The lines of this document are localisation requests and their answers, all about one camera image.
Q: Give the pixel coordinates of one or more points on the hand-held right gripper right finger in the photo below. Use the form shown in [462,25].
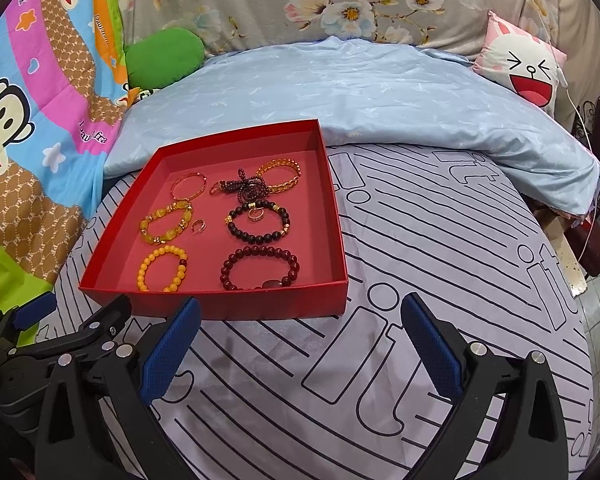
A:
[430,345]

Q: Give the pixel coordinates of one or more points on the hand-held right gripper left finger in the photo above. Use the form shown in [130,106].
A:
[172,345]

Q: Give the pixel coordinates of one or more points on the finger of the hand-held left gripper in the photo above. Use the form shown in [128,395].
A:
[100,325]
[30,310]

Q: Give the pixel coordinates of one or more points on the red cardboard box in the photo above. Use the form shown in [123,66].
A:
[203,255]

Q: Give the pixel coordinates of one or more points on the lilac striped bed sheet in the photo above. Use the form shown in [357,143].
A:
[380,260]

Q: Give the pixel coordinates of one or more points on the thin gold bangle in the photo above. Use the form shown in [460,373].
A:
[172,189]

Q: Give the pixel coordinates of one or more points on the white perforated panel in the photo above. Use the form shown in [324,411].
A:
[570,265]

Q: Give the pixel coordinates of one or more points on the cartoon monkey printed blanket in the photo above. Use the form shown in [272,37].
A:
[30,110]

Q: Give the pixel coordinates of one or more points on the light blue quilt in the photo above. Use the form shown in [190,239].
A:
[330,90]

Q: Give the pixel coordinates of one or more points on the green pillow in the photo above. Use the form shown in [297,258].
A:
[165,57]

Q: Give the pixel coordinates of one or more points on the pink rabbit face pillow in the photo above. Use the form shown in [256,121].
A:
[525,65]

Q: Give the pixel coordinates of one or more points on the beige hanging cloth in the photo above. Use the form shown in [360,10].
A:
[590,35]

